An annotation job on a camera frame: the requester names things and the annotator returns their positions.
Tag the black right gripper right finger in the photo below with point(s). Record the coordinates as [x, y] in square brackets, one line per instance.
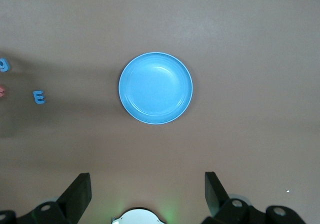
[216, 201]

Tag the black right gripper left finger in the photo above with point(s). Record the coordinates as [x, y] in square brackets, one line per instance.
[75, 201]

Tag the blue foam letter E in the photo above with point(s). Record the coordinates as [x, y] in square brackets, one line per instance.
[39, 97]

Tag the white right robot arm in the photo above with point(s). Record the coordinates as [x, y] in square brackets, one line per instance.
[138, 217]

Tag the blue plate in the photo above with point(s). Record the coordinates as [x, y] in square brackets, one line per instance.
[155, 88]

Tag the red foam letter M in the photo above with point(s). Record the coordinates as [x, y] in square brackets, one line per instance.
[2, 91]

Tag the blue foam letter g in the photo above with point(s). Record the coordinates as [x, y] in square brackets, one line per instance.
[3, 66]

